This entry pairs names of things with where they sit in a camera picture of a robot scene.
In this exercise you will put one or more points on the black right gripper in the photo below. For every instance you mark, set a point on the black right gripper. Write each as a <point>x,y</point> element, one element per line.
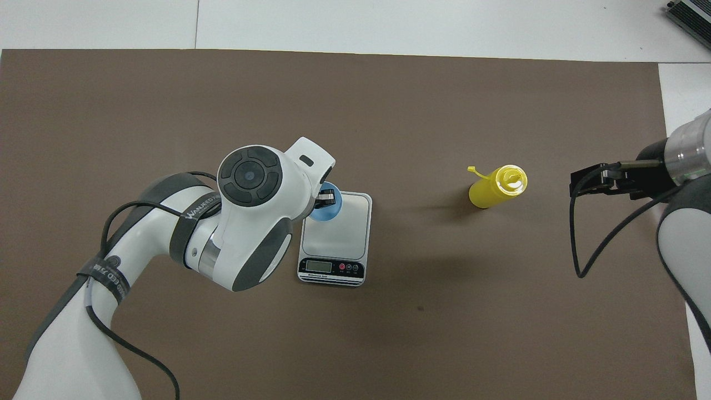
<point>647,178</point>

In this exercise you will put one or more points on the light blue plastic cup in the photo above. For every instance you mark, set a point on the light blue plastic cup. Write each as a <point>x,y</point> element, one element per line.
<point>328,214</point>

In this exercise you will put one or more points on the yellow squeeze seasoning bottle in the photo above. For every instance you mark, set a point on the yellow squeeze seasoning bottle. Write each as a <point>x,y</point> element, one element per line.
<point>489,191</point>

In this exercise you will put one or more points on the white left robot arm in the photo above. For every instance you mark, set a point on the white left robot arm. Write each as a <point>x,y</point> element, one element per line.
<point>155,239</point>

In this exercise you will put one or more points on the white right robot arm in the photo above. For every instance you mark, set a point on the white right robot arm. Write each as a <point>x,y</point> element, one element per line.
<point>689,150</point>

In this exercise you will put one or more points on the silver digital kitchen scale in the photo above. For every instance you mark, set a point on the silver digital kitchen scale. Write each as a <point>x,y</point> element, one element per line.
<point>344,233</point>

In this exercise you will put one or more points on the brown table mat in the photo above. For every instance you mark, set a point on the brown table mat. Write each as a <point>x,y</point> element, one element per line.
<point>389,344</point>

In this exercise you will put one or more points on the grey ribbed metal device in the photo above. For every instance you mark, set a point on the grey ribbed metal device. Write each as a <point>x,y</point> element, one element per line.
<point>694,16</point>

